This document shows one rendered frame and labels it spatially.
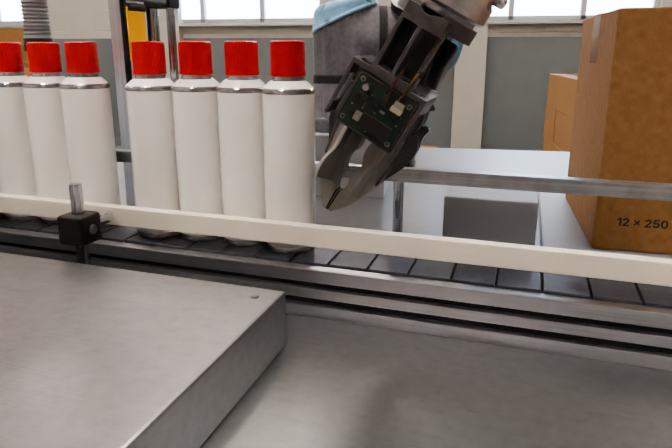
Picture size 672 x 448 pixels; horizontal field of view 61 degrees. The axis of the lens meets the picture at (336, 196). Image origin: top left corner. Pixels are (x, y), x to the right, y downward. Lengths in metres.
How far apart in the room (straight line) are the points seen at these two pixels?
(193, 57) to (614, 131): 0.46
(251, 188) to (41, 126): 0.26
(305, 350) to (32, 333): 0.21
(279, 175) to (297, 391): 0.21
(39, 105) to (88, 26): 6.53
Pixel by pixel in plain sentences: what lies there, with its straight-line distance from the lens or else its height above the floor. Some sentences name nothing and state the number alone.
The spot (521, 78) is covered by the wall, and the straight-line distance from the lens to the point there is 6.10.
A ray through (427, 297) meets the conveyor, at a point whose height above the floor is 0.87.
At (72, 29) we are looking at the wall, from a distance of 7.35.
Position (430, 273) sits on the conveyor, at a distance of 0.53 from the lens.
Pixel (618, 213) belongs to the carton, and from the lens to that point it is 0.73.
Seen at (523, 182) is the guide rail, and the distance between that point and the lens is 0.57.
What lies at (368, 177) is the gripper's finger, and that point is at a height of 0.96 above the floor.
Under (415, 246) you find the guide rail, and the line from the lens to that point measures 0.52.
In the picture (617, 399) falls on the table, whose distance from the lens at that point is 0.49.
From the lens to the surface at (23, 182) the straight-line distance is 0.76.
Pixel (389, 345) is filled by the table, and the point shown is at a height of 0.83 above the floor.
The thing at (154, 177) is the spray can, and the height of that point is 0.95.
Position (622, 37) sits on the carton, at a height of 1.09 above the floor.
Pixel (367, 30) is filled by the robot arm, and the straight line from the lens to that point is 1.02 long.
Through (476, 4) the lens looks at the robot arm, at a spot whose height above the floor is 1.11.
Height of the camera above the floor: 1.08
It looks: 14 degrees down
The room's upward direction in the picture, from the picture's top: straight up
